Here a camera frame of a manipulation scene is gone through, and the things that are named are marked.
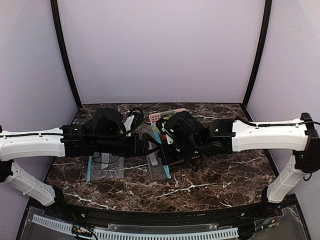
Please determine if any green lettuce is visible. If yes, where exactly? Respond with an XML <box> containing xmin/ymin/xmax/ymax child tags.
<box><xmin>166</xmin><ymin>112</ymin><xmax>176</xmax><ymax>120</ymax></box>

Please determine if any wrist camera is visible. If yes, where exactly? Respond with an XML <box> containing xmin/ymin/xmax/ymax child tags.
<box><xmin>124</xmin><ymin>111</ymin><xmax>141</xmax><ymax>132</ymax></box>
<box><xmin>157</xmin><ymin>118</ymin><xmax>174</xmax><ymax>145</ymax></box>

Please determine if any black frame post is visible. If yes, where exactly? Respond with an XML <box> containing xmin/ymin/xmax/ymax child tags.
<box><xmin>241</xmin><ymin>0</ymin><xmax>273</xmax><ymax>109</ymax></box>
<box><xmin>50</xmin><ymin>0</ymin><xmax>83</xmax><ymax>110</ymax></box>

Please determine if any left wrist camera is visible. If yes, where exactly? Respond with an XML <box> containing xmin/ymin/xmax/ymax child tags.
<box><xmin>124</xmin><ymin>111</ymin><xmax>141</xmax><ymax>132</ymax></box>

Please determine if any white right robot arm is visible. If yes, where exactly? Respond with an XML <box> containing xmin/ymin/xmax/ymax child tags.
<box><xmin>155</xmin><ymin>111</ymin><xmax>320</xmax><ymax>204</ymax></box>

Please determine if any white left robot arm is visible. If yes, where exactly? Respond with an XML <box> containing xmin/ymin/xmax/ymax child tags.
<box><xmin>0</xmin><ymin>125</ymin><xmax>160</xmax><ymax>207</ymax></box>

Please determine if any flat clear zip bag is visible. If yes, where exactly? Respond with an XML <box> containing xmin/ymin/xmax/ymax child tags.
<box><xmin>86</xmin><ymin>152</ymin><xmax>124</xmax><ymax>182</ymax></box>

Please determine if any white slotted cable duct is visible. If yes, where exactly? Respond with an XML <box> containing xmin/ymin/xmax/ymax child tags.
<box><xmin>32</xmin><ymin>214</ymin><xmax>239</xmax><ymax>240</ymax></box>

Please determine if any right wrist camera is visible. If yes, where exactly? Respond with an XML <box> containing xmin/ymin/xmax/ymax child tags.
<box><xmin>157</xmin><ymin>118</ymin><xmax>174</xmax><ymax>145</ymax></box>

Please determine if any pink perforated plastic basket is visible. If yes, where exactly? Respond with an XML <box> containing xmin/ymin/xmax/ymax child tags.
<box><xmin>148</xmin><ymin>107</ymin><xmax>201</xmax><ymax>161</ymax></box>

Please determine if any black right frame post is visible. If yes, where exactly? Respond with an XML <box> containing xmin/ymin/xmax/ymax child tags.
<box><xmin>241</xmin><ymin>0</ymin><xmax>273</xmax><ymax>109</ymax></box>

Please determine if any black left frame post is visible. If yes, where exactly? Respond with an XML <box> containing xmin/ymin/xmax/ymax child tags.
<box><xmin>50</xmin><ymin>0</ymin><xmax>83</xmax><ymax>110</ymax></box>

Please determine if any black front rail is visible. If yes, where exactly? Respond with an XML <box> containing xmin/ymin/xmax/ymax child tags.
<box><xmin>45</xmin><ymin>202</ymin><xmax>283</xmax><ymax>227</ymax></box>

